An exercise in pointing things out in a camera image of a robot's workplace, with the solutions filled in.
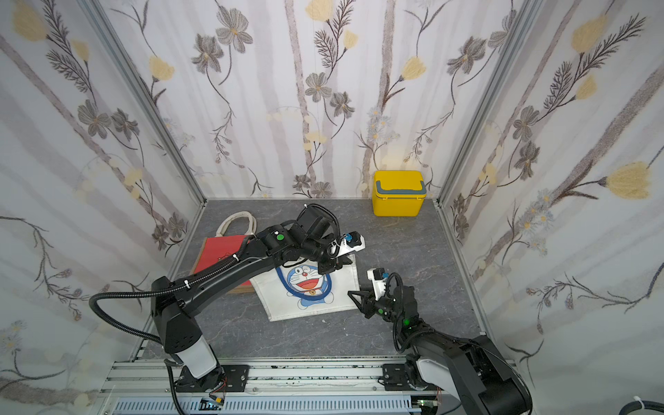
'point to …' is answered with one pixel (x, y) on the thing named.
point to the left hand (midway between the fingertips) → (353, 258)
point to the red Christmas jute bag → (219, 247)
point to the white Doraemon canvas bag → (298, 288)
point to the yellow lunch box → (399, 194)
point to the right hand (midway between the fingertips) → (353, 292)
